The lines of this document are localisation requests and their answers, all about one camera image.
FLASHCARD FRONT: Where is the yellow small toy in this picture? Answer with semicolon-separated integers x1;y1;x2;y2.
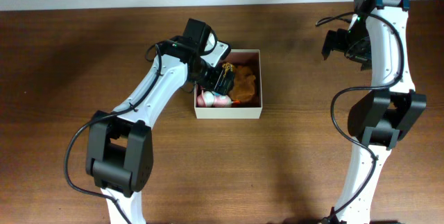
222;62;236;77

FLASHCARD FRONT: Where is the pink white duck toy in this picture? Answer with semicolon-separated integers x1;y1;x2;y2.
196;91;240;107

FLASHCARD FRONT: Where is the brown plush bear toy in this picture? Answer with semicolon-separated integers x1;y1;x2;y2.
228;65;257;103

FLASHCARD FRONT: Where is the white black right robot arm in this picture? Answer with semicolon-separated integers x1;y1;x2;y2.
321;0;427;223

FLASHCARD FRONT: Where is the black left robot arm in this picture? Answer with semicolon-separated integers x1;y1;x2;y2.
86;19;234;223

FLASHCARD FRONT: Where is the white cardboard box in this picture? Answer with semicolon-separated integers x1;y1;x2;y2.
194;49;263;119

